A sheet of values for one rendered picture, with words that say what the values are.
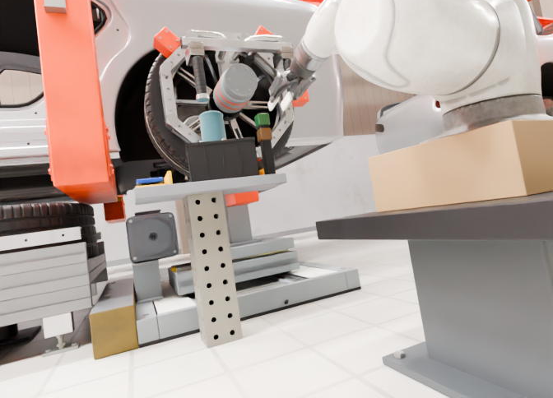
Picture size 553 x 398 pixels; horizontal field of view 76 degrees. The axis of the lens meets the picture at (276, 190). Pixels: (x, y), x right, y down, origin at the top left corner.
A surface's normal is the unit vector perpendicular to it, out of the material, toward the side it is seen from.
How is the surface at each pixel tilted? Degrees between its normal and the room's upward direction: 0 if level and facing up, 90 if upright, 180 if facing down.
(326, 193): 90
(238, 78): 90
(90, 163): 90
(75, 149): 90
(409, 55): 143
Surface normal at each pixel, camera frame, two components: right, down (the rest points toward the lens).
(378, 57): -0.22, 0.86
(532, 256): -0.91, 0.11
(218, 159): 0.24, -0.11
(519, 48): 0.44, 0.06
